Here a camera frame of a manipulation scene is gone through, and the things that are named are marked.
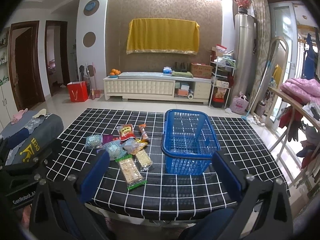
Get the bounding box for light blue striped snack bag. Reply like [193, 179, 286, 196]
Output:
[103, 140, 127, 161]

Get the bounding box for purple snack pouch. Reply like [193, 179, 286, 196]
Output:
[102, 134, 119, 145]

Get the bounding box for green-edged cracker pack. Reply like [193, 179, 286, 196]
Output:
[116, 154, 147, 191]

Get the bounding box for clear cracker pack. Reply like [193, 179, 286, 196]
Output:
[136, 150, 153, 172]

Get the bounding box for red yellow beef snack pouch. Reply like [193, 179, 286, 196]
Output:
[117, 124, 136, 141]

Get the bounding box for clear orange snack bag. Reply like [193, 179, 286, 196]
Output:
[122, 138, 148, 155]

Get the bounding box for blue plastic basket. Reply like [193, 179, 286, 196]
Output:
[161, 109, 221, 176]

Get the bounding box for grey queen print cloth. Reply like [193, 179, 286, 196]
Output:
[1, 111, 63, 166]

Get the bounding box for orange sausage snack stick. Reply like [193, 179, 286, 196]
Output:
[139, 124, 150, 142]

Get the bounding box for pink gift bag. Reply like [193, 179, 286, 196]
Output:
[230, 94, 249, 115]

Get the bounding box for red paper bag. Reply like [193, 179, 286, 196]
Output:
[67, 81, 88, 102]

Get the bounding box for wooden drying rack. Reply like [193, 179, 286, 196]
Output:
[268, 87, 319, 198]

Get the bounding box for white TV cabinet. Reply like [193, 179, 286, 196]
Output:
[103, 72, 212, 104]

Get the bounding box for oranges on plate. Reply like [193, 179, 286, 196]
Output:
[109, 68, 121, 78]

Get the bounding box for white metal shelf rack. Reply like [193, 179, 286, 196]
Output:
[209, 47, 236, 108]

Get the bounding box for cardboard box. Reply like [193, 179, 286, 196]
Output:
[190, 63, 213, 79]

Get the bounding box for green folded towel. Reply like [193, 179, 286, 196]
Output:
[172, 70, 193, 78]

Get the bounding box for pink folded blanket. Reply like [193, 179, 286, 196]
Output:
[280, 78, 320, 105]

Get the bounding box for blue tissue box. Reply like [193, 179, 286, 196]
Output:
[163, 67, 172, 76]

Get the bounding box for silver standing air conditioner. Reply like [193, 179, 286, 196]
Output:
[229, 14, 256, 103]

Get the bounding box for yellow cloth TV cover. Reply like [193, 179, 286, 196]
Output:
[126, 18, 200, 55]

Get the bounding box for red flower vase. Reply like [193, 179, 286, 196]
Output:
[234, 0, 251, 14]

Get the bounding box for blue handled mop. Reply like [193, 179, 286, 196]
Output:
[241, 60, 274, 121]

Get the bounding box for brown round wall disc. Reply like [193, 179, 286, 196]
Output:
[82, 31, 96, 48]

